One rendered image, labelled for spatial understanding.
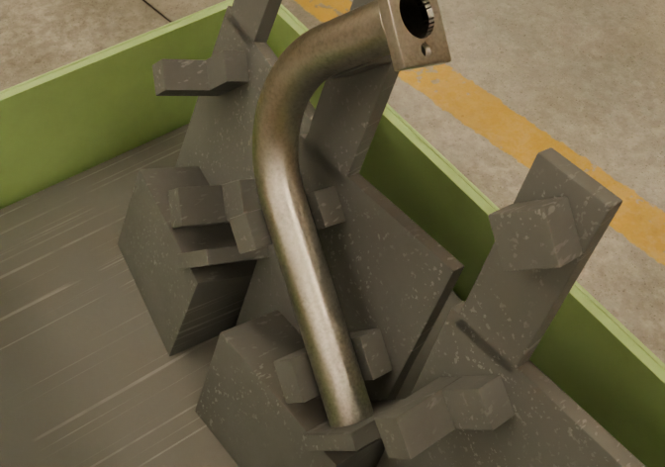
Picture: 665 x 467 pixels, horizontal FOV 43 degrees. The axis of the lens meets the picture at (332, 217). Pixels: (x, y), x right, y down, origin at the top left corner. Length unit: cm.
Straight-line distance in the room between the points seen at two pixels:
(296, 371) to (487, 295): 15
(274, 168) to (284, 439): 19
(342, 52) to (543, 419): 23
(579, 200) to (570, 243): 2
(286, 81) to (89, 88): 32
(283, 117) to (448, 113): 160
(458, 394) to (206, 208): 27
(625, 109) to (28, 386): 177
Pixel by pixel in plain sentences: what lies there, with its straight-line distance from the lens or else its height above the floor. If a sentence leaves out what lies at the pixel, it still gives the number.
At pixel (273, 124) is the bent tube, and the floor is 108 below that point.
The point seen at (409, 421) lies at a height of 102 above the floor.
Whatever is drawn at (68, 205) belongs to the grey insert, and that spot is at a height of 85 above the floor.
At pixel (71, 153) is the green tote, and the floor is 87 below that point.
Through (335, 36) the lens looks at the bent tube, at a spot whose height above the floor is 115.
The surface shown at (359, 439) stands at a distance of 54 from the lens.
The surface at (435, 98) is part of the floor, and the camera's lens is 215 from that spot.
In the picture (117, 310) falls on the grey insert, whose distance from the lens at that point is 74.
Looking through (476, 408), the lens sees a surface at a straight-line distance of 48.
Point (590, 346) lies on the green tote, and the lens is 64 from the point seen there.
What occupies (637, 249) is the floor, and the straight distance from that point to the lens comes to 193.
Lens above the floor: 145
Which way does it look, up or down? 51 degrees down
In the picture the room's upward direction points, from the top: 1 degrees clockwise
